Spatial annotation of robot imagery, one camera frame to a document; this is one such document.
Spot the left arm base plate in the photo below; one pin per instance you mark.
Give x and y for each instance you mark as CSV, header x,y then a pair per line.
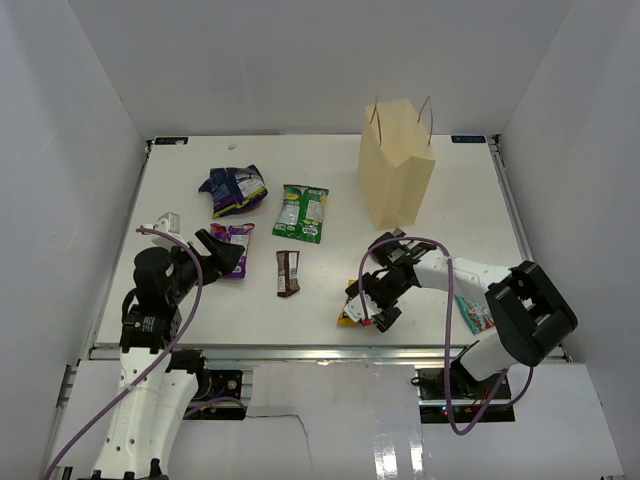
x,y
217,384

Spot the aluminium front rail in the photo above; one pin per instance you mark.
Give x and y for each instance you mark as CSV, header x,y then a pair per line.
x,y
376,354

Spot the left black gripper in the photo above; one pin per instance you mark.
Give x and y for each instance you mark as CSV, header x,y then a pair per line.
x,y
227,256

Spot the left blue table label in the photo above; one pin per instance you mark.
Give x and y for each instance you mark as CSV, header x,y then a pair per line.
x,y
170,141

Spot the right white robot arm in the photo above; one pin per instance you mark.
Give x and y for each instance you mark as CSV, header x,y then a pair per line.
x,y
530,317

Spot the crumpled dark purple snack bag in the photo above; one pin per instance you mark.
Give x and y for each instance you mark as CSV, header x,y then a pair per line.
x,y
234,190

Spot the blue table label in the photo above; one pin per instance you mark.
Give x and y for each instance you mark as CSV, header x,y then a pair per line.
x,y
170,141
468,139

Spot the colourful red green candy bag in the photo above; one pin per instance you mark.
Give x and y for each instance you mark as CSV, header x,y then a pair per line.
x,y
477,317

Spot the green Fox's candy bag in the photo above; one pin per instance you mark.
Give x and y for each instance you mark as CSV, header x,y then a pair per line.
x,y
302,213

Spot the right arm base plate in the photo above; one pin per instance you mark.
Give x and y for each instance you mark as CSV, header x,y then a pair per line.
x,y
466,402

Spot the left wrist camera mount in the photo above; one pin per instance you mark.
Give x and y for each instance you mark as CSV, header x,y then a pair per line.
x,y
167,227

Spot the right blue table label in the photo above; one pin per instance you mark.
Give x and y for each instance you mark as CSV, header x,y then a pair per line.
x,y
468,139

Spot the yellow M&M's packet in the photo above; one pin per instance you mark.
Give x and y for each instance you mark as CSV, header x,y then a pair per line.
x,y
344,320

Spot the flat purple candy bag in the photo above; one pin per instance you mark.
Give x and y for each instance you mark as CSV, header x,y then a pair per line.
x,y
238,235

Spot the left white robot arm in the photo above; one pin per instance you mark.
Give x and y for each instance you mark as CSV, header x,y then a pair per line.
x,y
156,381

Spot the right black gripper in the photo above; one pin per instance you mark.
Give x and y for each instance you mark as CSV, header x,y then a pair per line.
x,y
386,319

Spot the brown paper bag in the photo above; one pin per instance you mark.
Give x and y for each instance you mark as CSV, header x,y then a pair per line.
x,y
396,160

